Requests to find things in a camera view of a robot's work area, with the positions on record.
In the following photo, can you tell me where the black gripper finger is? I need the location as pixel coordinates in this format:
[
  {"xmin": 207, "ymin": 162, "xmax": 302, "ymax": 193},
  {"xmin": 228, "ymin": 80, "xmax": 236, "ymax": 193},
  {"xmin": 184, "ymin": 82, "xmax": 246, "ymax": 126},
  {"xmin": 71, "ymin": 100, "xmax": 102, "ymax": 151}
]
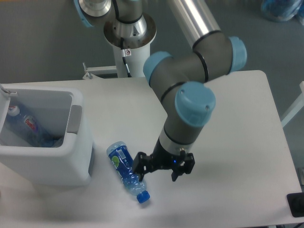
[
  {"xmin": 171, "ymin": 152, "xmax": 195, "ymax": 182},
  {"xmin": 132, "ymin": 152, "xmax": 152, "ymax": 182}
]

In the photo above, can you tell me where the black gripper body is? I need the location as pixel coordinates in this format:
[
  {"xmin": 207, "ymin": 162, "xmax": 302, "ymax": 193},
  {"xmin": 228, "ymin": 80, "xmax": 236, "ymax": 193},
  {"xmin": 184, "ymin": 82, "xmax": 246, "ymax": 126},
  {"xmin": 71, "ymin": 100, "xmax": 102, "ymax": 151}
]
[{"xmin": 150, "ymin": 139, "xmax": 184, "ymax": 172}]

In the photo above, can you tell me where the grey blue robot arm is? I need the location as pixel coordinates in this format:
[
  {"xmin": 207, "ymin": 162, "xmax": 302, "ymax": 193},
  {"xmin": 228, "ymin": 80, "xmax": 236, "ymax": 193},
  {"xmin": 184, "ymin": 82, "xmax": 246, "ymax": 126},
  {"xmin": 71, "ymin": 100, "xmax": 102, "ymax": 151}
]
[{"xmin": 74, "ymin": 0, "xmax": 247, "ymax": 181}]

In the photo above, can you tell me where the white trash can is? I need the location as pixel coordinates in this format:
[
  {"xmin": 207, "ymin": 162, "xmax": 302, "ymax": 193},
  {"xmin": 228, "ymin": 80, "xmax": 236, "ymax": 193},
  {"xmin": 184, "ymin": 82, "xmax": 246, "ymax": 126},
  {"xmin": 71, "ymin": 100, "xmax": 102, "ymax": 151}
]
[{"xmin": 0, "ymin": 84, "xmax": 94, "ymax": 186}]

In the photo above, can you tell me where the clear bottle in trash can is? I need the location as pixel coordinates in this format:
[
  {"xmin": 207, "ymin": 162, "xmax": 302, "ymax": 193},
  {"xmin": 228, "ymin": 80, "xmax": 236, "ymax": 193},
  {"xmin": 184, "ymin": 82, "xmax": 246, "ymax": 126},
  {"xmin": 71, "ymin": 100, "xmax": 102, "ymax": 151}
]
[{"xmin": 6, "ymin": 104, "xmax": 53, "ymax": 147}]

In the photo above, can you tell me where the blue label plastic bottle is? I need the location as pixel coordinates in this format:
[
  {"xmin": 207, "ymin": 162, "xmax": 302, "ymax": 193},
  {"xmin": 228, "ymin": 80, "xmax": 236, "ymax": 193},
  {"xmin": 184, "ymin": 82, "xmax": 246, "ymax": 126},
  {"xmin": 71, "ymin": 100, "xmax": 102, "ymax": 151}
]
[{"xmin": 106, "ymin": 141, "xmax": 150, "ymax": 204}]

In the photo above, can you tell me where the black device at table edge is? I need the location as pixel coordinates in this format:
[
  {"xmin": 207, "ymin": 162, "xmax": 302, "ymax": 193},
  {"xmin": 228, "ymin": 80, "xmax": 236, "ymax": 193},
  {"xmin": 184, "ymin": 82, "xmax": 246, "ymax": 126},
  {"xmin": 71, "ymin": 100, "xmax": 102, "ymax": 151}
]
[{"xmin": 286, "ymin": 192, "xmax": 304, "ymax": 218}]

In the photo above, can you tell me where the blue plastic bag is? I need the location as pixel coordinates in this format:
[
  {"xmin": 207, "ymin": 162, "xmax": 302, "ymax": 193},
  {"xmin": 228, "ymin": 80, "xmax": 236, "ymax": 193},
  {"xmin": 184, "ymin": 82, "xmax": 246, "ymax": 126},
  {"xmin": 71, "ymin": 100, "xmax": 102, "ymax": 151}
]
[{"xmin": 260, "ymin": 0, "xmax": 304, "ymax": 22}]

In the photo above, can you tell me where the white pedestal base frame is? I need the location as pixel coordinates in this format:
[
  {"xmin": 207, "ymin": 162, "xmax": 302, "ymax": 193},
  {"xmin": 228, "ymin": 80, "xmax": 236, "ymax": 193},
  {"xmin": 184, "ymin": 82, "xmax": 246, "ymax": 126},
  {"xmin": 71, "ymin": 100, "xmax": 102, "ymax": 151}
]
[{"xmin": 82, "ymin": 62, "xmax": 144, "ymax": 79}]

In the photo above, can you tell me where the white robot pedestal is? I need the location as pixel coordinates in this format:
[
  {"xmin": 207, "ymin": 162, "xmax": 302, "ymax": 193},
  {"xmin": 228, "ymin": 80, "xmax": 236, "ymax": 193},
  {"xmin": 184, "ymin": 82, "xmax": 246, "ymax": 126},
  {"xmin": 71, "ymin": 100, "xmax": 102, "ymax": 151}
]
[{"xmin": 113, "ymin": 44, "xmax": 150, "ymax": 67}]

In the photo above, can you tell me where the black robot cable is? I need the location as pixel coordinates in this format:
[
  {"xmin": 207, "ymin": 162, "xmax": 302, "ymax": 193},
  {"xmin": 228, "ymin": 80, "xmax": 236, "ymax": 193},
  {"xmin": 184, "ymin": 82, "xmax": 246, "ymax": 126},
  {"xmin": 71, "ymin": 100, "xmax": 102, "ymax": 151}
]
[{"xmin": 120, "ymin": 37, "xmax": 132, "ymax": 78}]

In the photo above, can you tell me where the white frame bar right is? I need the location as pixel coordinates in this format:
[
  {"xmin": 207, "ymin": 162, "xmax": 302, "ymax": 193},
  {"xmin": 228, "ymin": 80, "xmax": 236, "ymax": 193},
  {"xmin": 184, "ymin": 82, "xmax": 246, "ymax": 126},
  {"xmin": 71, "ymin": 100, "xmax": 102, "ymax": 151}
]
[{"xmin": 281, "ymin": 81, "xmax": 304, "ymax": 127}]

